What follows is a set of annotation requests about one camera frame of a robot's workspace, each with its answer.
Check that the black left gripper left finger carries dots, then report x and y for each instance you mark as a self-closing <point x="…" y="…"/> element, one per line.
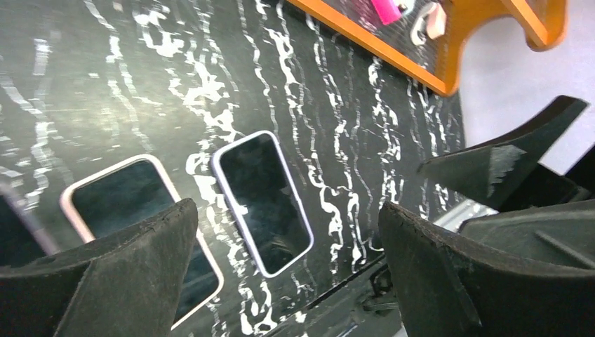
<point x="125" y="284"/>

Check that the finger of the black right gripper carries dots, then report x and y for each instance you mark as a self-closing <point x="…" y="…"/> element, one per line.
<point x="505" y="173"/>
<point x="561" y="234"/>

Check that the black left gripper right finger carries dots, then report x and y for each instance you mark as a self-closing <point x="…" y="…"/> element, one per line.
<point x="447" y="284"/>

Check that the lavender phone case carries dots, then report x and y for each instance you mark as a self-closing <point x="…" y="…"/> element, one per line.
<point x="262" y="204"/>

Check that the black screen smartphone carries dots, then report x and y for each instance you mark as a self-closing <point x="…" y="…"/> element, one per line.
<point x="127" y="193"/>

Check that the orange wooden shelf rack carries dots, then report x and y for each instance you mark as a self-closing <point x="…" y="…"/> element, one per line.
<point x="436" y="64"/>

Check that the small pink white item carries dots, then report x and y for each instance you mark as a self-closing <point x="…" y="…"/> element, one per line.
<point x="430" y="23"/>

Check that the pink utility knife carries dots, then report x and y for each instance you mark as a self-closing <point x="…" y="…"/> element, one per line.
<point x="388" y="11"/>

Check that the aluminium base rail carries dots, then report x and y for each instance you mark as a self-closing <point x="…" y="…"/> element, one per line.
<point x="465" y="210"/>

